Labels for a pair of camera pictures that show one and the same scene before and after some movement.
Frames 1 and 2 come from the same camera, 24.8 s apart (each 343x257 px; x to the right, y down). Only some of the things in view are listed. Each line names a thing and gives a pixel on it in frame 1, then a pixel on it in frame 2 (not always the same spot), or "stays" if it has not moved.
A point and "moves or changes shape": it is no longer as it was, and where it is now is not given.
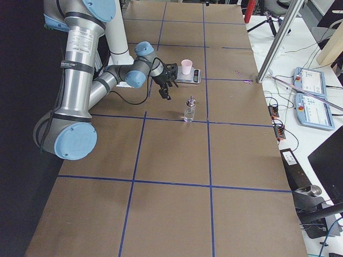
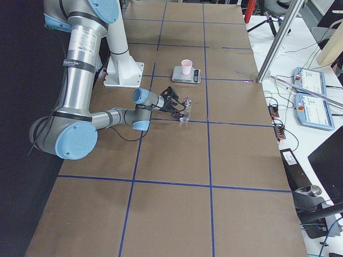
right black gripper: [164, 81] → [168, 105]
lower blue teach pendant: [313, 111] stays
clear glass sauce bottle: [189, 110] moves or changes shape
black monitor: [327, 161] stays
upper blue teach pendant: [313, 82] stays
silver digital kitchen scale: [194, 76] stays
